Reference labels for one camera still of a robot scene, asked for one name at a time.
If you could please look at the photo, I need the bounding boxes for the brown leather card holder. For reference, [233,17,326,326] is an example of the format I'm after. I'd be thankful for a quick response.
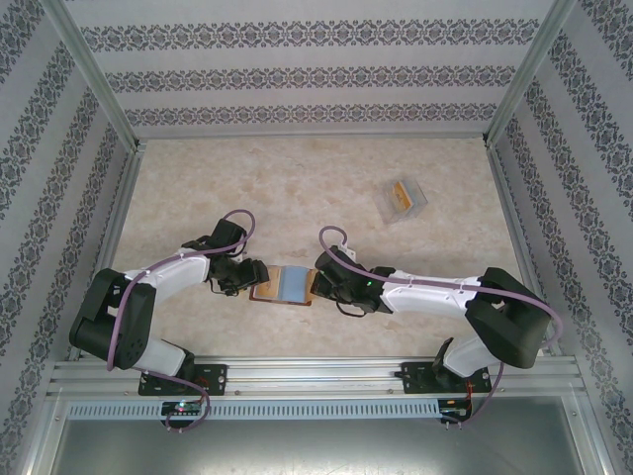
[248,263,320,309]

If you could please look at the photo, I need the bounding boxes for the light blue card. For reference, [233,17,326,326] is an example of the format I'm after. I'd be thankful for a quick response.
[280,265,309,304]

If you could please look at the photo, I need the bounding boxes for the clear plastic card box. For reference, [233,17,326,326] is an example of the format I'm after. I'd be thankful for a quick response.
[373,175,429,228]

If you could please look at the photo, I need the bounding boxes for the orange credit card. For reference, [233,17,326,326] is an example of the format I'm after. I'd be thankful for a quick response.
[389,181,415,213]

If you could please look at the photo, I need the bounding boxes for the grey metal sheet panel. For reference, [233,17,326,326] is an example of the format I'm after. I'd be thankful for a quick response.
[29,395,607,475]

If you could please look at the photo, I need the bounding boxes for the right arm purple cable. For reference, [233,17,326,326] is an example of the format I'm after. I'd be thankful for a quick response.
[317,225,566,429]

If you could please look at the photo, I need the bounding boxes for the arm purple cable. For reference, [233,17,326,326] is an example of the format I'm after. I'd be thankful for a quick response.
[106,209,257,432]
[317,225,566,429]

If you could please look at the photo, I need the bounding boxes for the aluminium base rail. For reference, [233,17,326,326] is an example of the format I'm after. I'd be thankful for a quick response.
[48,356,581,397]

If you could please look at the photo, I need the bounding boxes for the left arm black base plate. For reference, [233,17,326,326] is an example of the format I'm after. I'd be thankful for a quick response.
[136,362,229,397]

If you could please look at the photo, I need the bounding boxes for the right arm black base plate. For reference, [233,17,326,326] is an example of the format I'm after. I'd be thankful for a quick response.
[400,359,495,396]

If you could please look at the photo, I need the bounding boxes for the slotted grey cable duct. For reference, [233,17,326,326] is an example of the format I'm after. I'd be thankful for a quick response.
[65,398,442,421]

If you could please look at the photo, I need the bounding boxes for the aluminium side rail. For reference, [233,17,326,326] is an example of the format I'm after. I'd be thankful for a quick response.
[483,140,565,358]
[66,141,147,362]

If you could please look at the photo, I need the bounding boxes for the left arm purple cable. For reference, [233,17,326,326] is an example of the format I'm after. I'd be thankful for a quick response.
[106,209,257,432]

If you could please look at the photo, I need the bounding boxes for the aluminium back rail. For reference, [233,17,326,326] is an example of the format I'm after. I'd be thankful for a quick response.
[134,132,492,143]

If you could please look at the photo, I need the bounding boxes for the aluminium corner post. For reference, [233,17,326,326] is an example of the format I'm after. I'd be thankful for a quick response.
[43,0,147,152]
[480,0,579,149]

